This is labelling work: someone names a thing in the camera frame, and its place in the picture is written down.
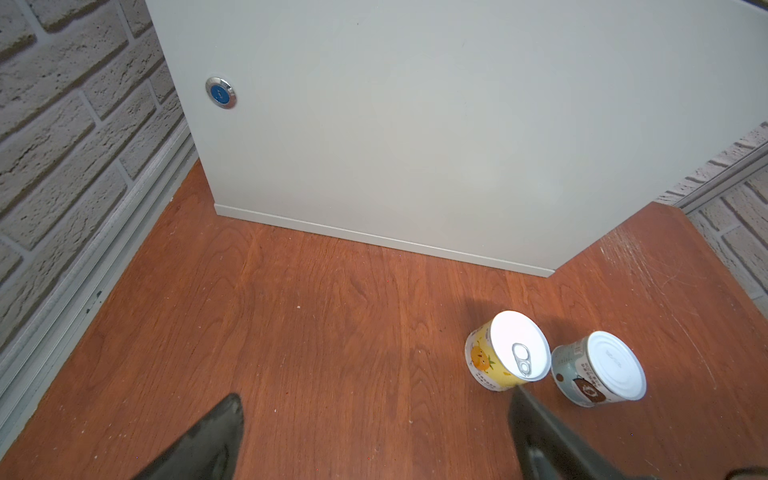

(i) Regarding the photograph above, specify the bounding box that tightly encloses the round blue cabinet lock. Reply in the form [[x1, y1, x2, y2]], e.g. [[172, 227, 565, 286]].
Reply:
[[205, 76, 237, 109]]

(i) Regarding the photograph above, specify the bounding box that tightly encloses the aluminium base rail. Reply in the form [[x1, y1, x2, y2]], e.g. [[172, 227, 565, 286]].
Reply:
[[1, 121, 198, 453]]

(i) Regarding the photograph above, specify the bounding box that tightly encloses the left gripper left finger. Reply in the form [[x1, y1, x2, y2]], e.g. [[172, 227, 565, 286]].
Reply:
[[134, 393, 245, 479]]

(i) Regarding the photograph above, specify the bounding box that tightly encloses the grey metal cabinet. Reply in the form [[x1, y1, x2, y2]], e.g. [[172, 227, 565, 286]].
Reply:
[[148, 1, 767, 277]]

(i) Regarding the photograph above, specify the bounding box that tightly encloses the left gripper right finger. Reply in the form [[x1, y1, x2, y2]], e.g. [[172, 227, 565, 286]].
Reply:
[[508, 386, 628, 480]]

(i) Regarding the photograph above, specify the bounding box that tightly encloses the aluminium corner profile right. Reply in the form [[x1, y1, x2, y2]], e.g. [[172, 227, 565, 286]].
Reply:
[[655, 121, 767, 213]]

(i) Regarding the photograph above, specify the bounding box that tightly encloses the white can near right gripper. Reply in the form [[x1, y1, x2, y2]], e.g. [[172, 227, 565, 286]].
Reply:
[[551, 331, 647, 408]]

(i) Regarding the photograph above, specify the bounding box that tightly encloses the yellow can with pull tab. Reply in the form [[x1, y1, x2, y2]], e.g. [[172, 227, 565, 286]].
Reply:
[[464, 311, 552, 392]]

